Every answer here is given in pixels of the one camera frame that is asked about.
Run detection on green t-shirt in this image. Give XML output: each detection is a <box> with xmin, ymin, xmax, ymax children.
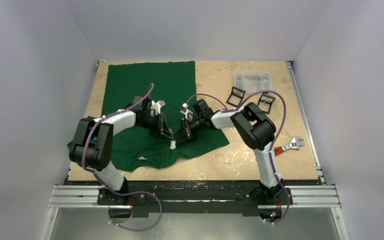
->
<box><xmin>100</xmin><ymin>61</ymin><xmax>229</xmax><ymax>172</ymax></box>

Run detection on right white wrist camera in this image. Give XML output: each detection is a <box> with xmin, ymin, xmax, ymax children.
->
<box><xmin>180</xmin><ymin>103</ymin><xmax>194</xmax><ymax>121</ymax></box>

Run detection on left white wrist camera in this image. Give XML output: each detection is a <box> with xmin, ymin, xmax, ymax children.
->
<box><xmin>150</xmin><ymin>100</ymin><xmax>166</xmax><ymax>116</ymax></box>

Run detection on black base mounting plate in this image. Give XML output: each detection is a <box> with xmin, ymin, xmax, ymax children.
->
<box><xmin>97</xmin><ymin>180</ymin><xmax>293</xmax><ymax>221</ymax></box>

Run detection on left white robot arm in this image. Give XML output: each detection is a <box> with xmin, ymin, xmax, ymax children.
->
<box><xmin>68</xmin><ymin>96</ymin><xmax>173</xmax><ymax>205</ymax></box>

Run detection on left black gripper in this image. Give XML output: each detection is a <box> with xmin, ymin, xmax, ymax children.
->
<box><xmin>138</xmin><ymin>111</ymin><xmax>173</xmax><ymax>140</ymax></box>

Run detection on red handled adjustable wrench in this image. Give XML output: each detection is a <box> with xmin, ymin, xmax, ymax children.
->
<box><xmin>274</xmin><ymin>136</ymin><xmax>305</xmax><ymax>156</ymax></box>

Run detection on silver round brooch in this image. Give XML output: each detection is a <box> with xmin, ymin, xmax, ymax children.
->
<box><xmin>170</xmin><ymin>140</ymin><xmax>176</xmax><ymax>150</ymax></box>

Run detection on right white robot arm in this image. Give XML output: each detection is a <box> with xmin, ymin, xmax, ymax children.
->
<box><xmin>171</xmin><ymin>99</ymin><xmax>283</xmax><ymax>204</ymax></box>

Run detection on clear plastic parts box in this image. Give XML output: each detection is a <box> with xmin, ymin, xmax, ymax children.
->
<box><xmin>233</xmin><ymin>70</ymin><xmax>274</xmax><ymax>94</ymax></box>

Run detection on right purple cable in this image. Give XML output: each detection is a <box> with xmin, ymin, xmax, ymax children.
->
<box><xmin>185</xmin><ymin>90</ymin><xmax>294</xmax><ymax>226</ymax></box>

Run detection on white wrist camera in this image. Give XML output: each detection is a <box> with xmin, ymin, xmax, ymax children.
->
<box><xmin>180</xmin><ymin>103</ymin><xmax>194</xmax><ymax>121</ymax></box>
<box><xmin>150</xmin><ymin>100</ymin><xmax>166</xmax><ymax>116</ymax></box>

